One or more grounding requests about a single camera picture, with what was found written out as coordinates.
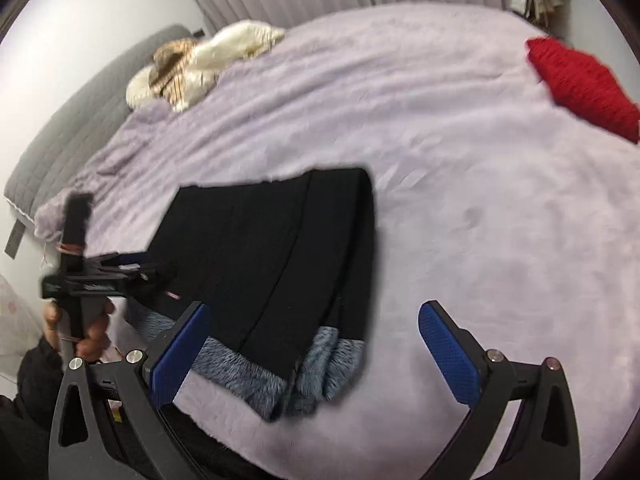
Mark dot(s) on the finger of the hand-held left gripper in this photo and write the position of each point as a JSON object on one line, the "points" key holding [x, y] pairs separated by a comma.
{"points": [[120, 258], [145, 276]]}

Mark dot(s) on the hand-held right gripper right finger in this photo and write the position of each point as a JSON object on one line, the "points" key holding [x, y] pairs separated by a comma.
{"points": [[447, 347]]}

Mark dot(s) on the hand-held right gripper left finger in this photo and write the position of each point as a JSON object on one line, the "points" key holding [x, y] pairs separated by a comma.
{"points": [[182, 347]]}

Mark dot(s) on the black fleece-lined pants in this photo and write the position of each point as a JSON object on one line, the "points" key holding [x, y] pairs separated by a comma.
{"points": [[280, 260]]}

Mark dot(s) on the person's left forearm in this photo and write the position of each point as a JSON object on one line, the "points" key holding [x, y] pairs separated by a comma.
{"points": [[40, 380]]}

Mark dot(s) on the person's left hand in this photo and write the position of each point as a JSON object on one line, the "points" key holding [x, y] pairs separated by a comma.
{"points": [[97, 332]]}

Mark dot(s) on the white floral pillow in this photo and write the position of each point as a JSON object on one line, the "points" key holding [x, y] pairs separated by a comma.
{"points": [[15, 325]]}

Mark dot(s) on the lavender fuzzy blanket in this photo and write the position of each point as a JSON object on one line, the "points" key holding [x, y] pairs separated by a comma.
{"points": [[425, 210]]}

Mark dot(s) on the grey quilted headboard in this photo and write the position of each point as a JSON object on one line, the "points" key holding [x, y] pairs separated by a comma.
{"points": [[75, 125]]}

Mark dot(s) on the person's dark clothing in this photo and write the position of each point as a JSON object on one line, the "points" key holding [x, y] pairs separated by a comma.
{"points": [[20, 440]]}

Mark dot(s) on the red knitted cushion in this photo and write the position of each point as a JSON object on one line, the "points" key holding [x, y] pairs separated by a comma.
{"points": [[585, 85]]}

